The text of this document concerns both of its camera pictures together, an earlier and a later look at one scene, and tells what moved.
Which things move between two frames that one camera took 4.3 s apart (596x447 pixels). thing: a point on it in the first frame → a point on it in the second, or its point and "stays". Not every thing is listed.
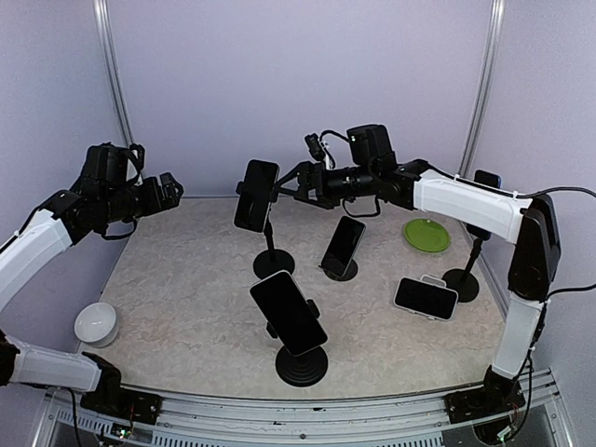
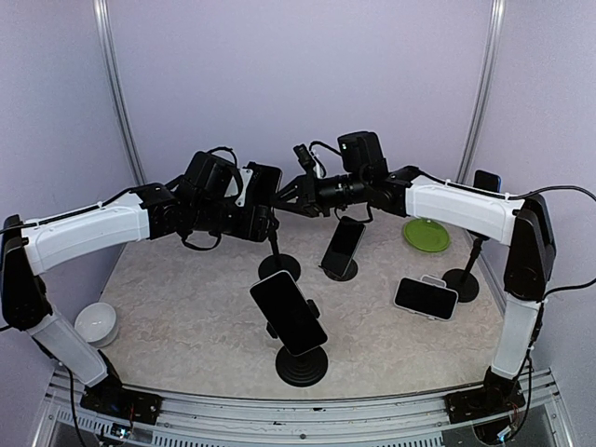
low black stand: (350, 273) stays
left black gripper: (155, 203) → (253, 223)
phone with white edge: (344, 246) stays
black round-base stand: (306, 369) stays
